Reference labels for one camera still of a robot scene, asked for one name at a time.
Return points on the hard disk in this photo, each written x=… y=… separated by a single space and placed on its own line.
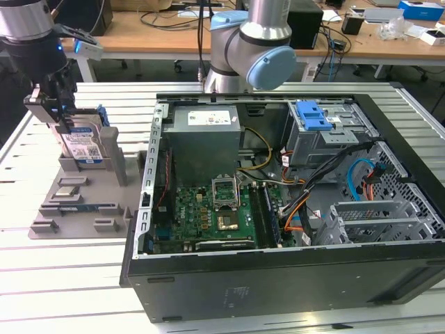
x=81 y=146

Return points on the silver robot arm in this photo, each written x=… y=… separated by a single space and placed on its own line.
x=264 y=31

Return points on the silver disk bay cage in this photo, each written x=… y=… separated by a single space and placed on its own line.
x=368 y=208

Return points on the wooden desk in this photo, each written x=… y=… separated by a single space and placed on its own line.
x=156 y=38

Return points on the silver CPU chip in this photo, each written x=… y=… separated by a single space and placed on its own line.
x=69 y=191

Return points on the RAM stick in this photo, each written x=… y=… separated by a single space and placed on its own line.
x=78 y=208

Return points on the grey parts rack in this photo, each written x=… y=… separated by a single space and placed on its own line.
x=87 y=226

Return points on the black case fan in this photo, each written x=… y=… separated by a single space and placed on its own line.
x=163 y=195

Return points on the grey power supply unit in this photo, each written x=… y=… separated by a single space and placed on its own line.
x=201 y=153

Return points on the green motherboard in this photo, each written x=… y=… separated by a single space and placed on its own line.
x=194 y=212

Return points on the CPU socket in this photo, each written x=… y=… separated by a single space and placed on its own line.
x=227 y=222

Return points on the black graphics card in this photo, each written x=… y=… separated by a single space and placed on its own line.
x=222 y=244

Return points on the black RAM slot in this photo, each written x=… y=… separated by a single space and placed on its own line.
x=261 y=215
x=272 y=215
x=267 y=215
x=256 y=215

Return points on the black desktop box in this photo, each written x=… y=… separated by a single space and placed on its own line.
x=306 y=28

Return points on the blue drive cage clip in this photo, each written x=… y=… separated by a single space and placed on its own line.
x=313 y=115

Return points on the grey optical drive cage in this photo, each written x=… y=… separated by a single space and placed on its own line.
x=313 y=146

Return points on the small black box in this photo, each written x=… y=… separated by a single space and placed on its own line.
x=353 y=25

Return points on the black PC case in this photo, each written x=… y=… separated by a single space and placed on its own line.
x=278 y=288

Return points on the flat silver box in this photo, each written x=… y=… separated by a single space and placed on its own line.
x=384 y=15

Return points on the clear plastic bag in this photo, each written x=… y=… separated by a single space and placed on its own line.
x=396 y=28

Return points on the blue cardboard box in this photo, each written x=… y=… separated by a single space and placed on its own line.
x=422 y=8

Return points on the white open box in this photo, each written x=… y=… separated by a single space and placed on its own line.
x=432 y=38

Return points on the grey camera mount block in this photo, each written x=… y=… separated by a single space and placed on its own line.
x=41 y=108

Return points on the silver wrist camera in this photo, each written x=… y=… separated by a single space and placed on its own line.
x=88 y=48

